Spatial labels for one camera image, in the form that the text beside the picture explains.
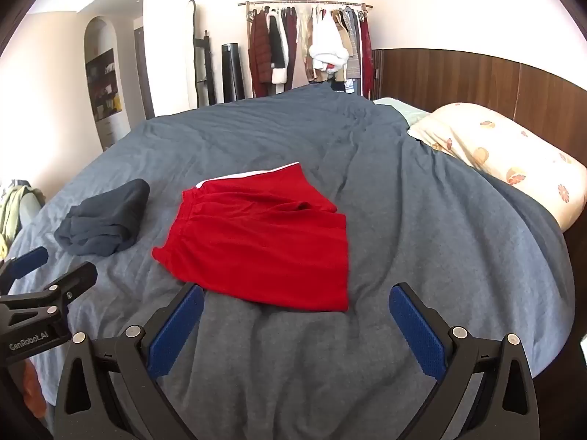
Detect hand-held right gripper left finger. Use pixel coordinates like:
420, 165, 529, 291
54, 283, 205, 440

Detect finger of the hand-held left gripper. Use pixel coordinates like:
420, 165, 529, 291
0, 246, 50, 292
0, 261, 99, 317

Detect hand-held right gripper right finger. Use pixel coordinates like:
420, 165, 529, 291
389, 283, 541, 440

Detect red pants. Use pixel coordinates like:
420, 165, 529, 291
152, 162, 350, 313

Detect dark grey folded pants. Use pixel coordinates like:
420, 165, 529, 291
54, 179, 151, 257

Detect yellow-green cloth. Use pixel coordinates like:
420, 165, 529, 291
0, 179, 47, 258

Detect orange thing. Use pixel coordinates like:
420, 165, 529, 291
21, 360, 47, 419

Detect floral cream pillow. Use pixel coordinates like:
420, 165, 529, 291
407, 102, 587, 232

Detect grey-blue blanket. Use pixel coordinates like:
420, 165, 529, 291
8, 83, 576, 440

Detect light green bed sheet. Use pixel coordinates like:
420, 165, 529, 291
372, 97, 432, 127

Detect tall wavy-edged mirror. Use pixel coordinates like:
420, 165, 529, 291
185, 0, 205, 111

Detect brown wooden headboard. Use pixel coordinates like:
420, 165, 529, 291
371, 48, 587, 168

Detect black cylinder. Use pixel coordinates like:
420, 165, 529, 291
221, 43, 246, 103

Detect row of hanging clothes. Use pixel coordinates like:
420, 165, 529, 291
248, 5, 374, 98

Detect metal clothes rack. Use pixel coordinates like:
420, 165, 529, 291
237, 0, 373, 11

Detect arched wall shelf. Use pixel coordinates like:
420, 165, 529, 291
83, 16, 131, 151

